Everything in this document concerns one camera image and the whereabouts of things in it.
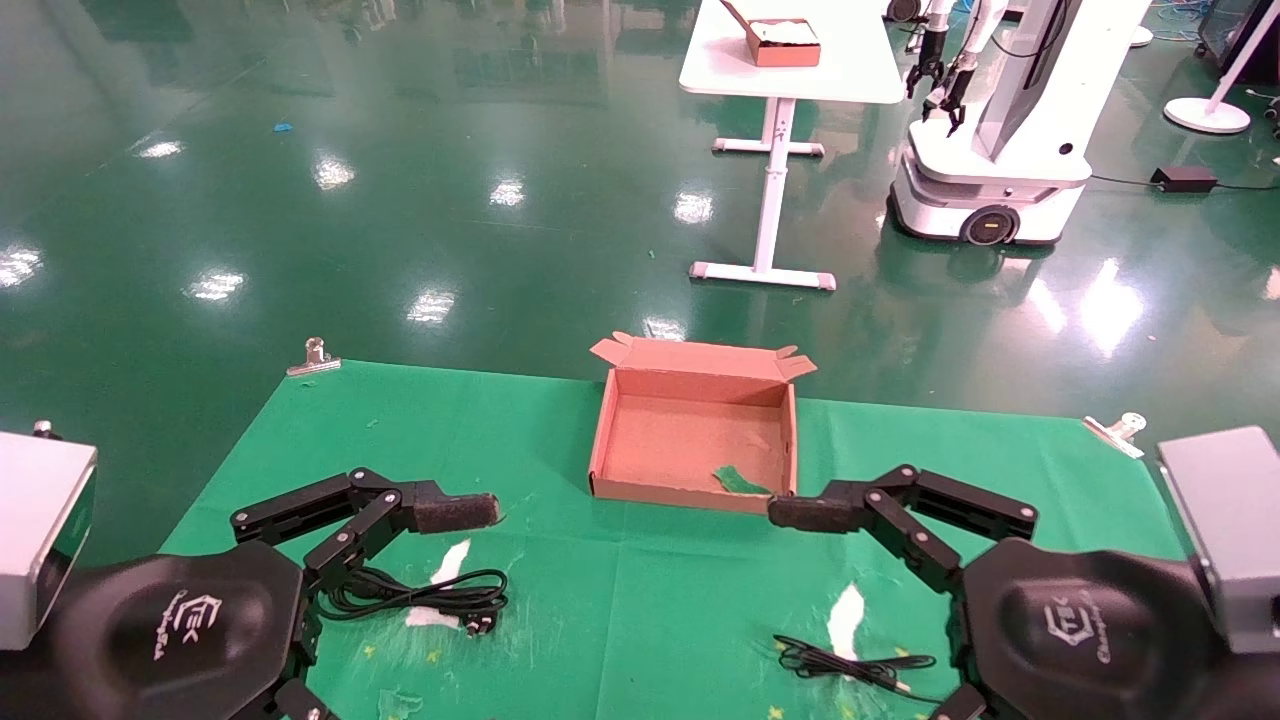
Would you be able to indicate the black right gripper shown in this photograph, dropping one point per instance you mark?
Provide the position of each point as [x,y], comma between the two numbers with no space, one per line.
[1080,630]

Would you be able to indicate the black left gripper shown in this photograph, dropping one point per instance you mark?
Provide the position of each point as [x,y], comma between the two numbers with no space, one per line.
[180,620]

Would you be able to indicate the open brown cardboard box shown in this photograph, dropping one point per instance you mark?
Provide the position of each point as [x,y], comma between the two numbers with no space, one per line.
[690,440]

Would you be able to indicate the small brown cardboard box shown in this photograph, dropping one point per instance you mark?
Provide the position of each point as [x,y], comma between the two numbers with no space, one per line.
[785,42]

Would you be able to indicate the green tape scrap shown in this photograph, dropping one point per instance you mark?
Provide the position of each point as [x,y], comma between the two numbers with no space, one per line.
[740,482]

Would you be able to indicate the green table cloth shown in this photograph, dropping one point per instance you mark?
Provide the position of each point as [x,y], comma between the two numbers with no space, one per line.
[640,600]

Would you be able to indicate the silver cloth clip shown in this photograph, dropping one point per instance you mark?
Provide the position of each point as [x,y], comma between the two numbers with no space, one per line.
[315,360]
[1118,432]

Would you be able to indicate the white wheeled robot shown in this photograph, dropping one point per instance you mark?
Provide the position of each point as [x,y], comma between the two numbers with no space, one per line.
[1010,130]

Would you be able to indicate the black power adapter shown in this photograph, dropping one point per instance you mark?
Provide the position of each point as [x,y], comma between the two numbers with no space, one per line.
[1184,179]

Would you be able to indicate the white standing table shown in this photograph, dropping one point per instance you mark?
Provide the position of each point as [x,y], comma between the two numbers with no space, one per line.
[800,60]

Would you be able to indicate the white round stand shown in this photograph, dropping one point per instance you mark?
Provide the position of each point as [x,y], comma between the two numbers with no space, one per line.
[1210,112]

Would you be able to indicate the dark cabinet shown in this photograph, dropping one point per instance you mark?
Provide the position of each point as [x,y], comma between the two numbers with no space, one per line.
[1235,35]

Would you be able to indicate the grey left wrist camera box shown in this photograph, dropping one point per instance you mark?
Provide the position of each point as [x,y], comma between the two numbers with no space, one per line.
[40,530]

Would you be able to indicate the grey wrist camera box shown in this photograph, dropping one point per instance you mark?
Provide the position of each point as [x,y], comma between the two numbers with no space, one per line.
[40,530]
[1230,530]

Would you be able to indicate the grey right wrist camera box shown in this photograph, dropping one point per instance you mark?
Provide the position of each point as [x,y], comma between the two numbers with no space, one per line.
[1230,530]

